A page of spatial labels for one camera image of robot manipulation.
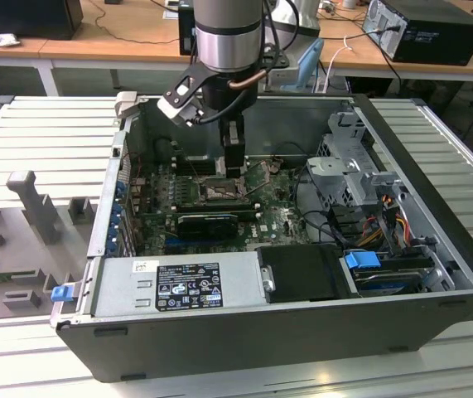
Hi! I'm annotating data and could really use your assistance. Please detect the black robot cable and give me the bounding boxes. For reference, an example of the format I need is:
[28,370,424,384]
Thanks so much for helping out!
[190,0,303,125]

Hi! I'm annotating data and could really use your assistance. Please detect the metal socket cover frame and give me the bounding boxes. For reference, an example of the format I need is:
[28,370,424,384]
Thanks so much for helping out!
[242,158,271,196]

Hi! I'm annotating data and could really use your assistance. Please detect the pale blue teach pendant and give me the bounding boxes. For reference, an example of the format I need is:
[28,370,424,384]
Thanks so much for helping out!
[279,36,327,93]

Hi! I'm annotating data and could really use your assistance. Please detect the white cable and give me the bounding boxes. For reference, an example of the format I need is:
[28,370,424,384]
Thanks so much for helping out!
[324,34,355,95]

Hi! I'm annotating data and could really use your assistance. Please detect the black box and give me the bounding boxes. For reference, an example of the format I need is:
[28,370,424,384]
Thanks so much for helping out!
[177,0,198,57]

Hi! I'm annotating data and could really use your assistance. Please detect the white camera black bracket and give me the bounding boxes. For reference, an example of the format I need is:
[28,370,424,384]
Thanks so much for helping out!
[156,61,216,130]

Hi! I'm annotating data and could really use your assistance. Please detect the black PC case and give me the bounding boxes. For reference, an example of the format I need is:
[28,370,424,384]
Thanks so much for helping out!
[49,93,473,382]

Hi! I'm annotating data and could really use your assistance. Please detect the yellow red power wires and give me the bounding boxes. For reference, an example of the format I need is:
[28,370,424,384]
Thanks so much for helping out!
[354,194,413,250]

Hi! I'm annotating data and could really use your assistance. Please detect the blue plastic latch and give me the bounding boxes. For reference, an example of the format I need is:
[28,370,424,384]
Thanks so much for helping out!
[52,285,74,303]

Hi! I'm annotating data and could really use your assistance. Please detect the wooden desk white frame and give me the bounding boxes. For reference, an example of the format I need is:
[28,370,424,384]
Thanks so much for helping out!
[0,0,198,99]
[318,7,473,84]

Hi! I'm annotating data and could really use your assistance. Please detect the silver power supply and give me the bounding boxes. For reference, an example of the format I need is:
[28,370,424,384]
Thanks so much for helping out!
[89,250,270,320]

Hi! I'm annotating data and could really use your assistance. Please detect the grey plastic case latch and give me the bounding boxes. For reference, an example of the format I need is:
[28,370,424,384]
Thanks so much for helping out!
[113,91,138,118]

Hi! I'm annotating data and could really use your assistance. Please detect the copper coloured hose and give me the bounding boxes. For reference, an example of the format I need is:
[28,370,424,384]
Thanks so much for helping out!
[226,66,271,91]

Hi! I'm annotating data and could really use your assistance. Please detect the silver metal drive cage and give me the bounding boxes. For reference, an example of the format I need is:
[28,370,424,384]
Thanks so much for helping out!
[305,109,411,216]

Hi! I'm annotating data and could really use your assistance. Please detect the green motherboard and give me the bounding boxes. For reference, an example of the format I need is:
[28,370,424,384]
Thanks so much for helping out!
[130,155,332,258]

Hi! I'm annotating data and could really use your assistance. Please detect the black monitor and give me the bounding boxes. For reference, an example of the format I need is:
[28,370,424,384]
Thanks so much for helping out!
[0,0,84,41]

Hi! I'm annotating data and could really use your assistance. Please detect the grey parts rack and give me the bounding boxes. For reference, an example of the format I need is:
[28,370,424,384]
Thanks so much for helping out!
[0,169,100,323]

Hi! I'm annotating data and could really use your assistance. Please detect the black desktop computer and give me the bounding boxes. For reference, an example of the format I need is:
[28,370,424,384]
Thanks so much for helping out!
[362,0,473,67]

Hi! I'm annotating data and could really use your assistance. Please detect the small grey box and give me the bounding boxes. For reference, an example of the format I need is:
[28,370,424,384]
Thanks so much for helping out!
[268,68,300,83]

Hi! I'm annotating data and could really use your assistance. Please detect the hard disk in blue carrier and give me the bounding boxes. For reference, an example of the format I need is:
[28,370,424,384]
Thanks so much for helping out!
[342,250,434,299]

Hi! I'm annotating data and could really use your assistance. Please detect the black graphics card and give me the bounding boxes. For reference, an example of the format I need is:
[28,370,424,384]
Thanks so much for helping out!
[176,213,240,241]

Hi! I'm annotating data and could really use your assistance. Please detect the CPU socket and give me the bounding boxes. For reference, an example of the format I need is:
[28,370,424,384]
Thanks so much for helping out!
[197,176,250,200]

